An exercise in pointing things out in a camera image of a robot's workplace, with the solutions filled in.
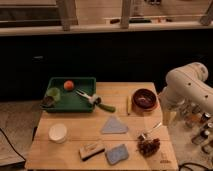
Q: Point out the blue sponge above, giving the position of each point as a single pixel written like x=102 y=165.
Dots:
x=117 y=154

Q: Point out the dark small round container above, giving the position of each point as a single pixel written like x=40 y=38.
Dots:
x=48 y=101

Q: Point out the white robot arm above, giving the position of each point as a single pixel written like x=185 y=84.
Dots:
x=186 y=83

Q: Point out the spice bottles rack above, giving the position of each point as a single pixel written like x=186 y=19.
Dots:
x=194 y=128

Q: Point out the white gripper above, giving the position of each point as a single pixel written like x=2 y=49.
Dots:
x=168 y=116

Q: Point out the bunch of dark grapes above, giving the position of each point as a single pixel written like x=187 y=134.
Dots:
x=148 y=147

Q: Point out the wooden block brush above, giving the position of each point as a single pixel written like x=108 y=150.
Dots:
x=89 y=150

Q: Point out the light blue triangular towel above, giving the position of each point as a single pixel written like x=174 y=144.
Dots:
x=114 y=126

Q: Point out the green plastic cup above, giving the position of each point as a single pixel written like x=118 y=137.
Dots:
x=54 y=93

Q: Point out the brown wooden bowl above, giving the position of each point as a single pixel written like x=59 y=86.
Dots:
x=144 y=99

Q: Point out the orange ball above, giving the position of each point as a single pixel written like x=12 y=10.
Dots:
x=68 y=85

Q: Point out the yellow pencil stick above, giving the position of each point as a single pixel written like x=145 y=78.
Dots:
x=128 y=107

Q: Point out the silver metal spoon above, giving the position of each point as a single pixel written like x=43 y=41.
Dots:
x=145 y=134

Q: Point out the green plastic tray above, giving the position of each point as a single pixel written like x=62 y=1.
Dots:
x=70 y=101

